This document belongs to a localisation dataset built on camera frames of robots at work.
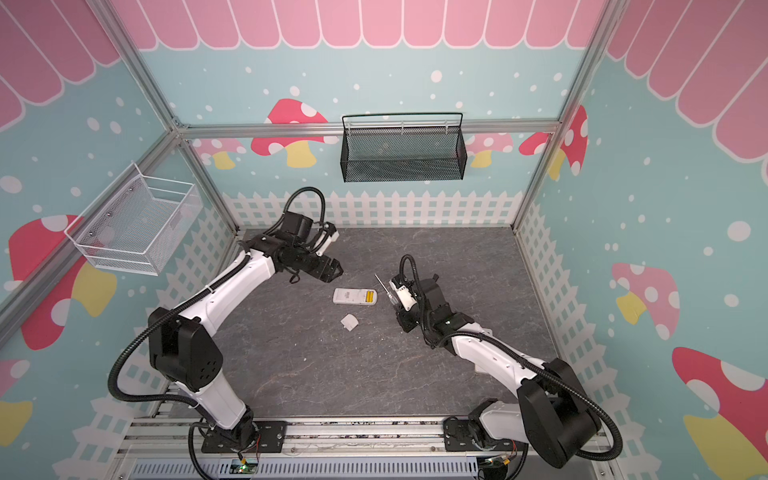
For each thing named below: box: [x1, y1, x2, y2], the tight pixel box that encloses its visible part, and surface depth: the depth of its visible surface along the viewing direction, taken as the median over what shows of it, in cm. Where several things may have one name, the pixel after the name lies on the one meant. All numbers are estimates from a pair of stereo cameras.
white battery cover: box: [340, 313, 359, 331], surface depth 96 cm
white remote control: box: [333, 288, 378, 305], surface depth 101 cm
